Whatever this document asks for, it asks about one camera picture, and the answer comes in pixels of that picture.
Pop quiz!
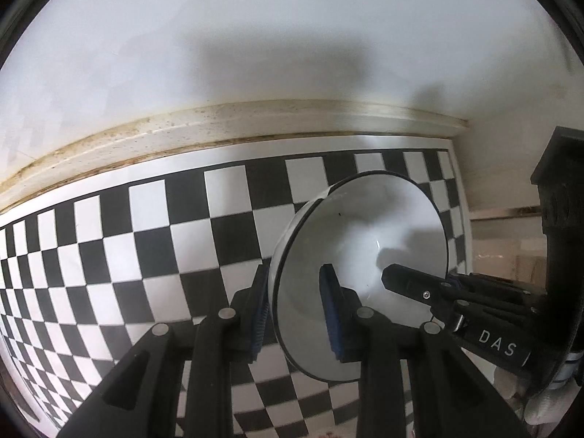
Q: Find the white bowl black rim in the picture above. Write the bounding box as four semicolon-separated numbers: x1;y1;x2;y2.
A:
268;171;448;383

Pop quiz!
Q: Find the black white checkered mat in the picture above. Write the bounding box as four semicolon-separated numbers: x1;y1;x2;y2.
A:
1;147;469;435

